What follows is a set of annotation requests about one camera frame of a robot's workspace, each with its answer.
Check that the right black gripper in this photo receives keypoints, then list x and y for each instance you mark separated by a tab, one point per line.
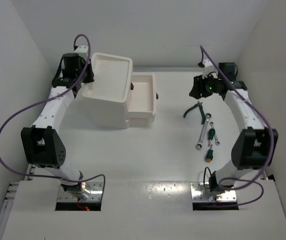
198	87

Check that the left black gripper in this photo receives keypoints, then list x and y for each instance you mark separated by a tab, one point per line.
91	78

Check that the white drawer cabinet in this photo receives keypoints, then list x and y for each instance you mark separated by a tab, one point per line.
105	102

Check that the green handled screwdriver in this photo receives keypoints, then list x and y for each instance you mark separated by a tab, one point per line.
211	134

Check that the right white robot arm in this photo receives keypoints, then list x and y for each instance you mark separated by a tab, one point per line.
224	178

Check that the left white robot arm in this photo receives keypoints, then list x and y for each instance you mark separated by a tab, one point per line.
42	145

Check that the long silver ratchet wrench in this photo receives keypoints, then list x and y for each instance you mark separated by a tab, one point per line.
199	144

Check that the small silver wrench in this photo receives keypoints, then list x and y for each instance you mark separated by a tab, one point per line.
217	142

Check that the green orange stubby screwdriver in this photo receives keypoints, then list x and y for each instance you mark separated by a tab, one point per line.
209	155

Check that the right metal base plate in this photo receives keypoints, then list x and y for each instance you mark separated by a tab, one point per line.
200	194

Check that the metal base plate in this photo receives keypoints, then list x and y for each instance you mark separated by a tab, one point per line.
83	192
200	194

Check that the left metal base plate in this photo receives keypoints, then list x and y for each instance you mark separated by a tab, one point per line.
83	192

